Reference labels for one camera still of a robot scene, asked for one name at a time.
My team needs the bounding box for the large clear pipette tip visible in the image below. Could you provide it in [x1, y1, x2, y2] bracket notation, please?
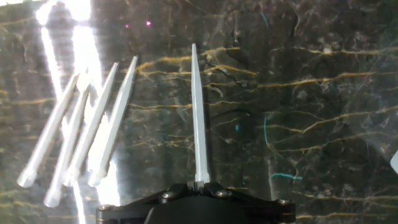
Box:
[88, 55, 139, 187]
[43, 85, 91, 208]
[17, 73, 80, 189]
[190, 43, 211, 184]
[63, 62, 119, 187]

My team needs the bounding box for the green pipette tip holder box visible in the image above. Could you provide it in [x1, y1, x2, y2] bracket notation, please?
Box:
[390, 151, 398, 175]

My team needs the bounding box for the black marble pattern mat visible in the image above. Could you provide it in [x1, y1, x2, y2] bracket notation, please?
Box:
[0, 0, 398, 224]

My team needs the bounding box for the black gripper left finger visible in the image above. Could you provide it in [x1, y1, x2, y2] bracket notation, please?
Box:
[96, 182, 198, 224]

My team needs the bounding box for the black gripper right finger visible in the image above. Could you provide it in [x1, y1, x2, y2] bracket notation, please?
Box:
[198, 182, 296, 224]

